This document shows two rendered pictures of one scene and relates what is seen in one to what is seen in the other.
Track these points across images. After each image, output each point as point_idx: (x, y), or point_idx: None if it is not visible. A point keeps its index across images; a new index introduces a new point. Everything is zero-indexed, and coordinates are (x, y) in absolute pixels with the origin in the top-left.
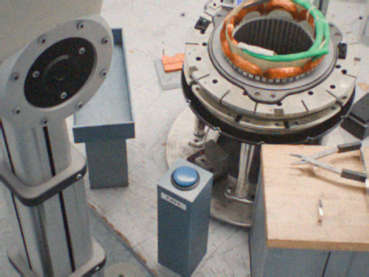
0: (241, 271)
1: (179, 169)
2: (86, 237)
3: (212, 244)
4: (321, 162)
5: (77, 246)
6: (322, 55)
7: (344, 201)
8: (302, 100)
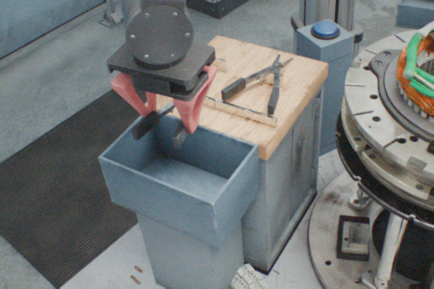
0: None
1: (333, 25)
2: (310, 3)
3: (321, 166)
4: (264, 71)
5: (307, 1)
6: (412, 85)
7: (217, 89)
8: (364, 87)
